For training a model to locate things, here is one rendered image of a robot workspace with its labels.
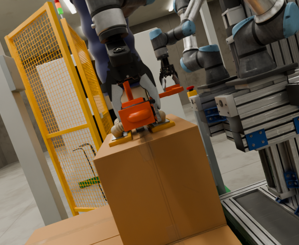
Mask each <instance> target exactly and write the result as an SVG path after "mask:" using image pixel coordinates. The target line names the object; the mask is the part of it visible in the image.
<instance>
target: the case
mask: <svg viewBox="0 0 299 245"><path fill-rule="evenodd" d="M166 118H168V119H170V120H172V121H174V122H175V126H172V127H169V128H166V129H163V130H160V131H157V132H154V133H153V132H152V130H151V129H150V128H149V126H148V125H144V129H145V130H143V131H140V132H136V129H133V130H131V133H132V140H130V141H127V142H124V143H121V144H118V145H115V146H112V147H109V141H110V138H111V135H112V133H111V134H108V135H107V136H106V138H105V140H104V142H103V143H102V145H101V147H100V149H99V150H98V152H97V154H96V156H95V157H94V159H93V162H94V165H95V167H96V170H97V173H98V176H99V178H100V182H101V184H102V187H103V190H104V193H105V195H106V198H107V201H108V204H109V207H110V209H111V212H112V215H113V218H114V220H115V223H116V226H117V229H118V232H119V234H120V237H121V240H122V242H123V245H167V244H169V243H172V242H175V241H177V240H180V239H183V238H186V237H189V236H192V235H195V234H197V233H200V232H203V231H206V230H209V229H212V228H215V227H217V226H220V225H223V224H226V223H227V221H226V218H225V215H224V211H223V208H222V205H221V202H220V199H219V195H218V192H217V189H216V185H215V181H214V178H213V175H212V171H211V168H210V165H209V161H208V158H207V155H206V152H205V148H204V145H203V142H202V138H201V135H200V132H199V128H198V126H197V125H196V124H193V123H191V122H189V121H187V120H184V119H182V118H180V117H177V116H175V115H173V114H168V115H166Z"/></svg>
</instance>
